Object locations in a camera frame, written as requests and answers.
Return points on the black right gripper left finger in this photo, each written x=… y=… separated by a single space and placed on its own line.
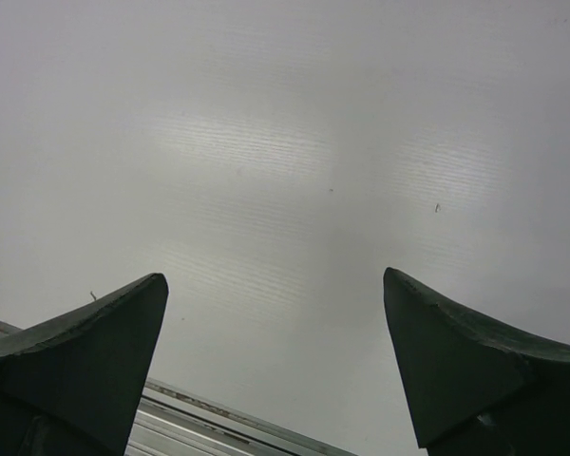
x=72 y=384

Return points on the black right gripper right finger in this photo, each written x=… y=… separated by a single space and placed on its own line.
x=475 y=385

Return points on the aluminium front rail frame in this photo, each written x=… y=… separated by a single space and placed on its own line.
x=171 y=422

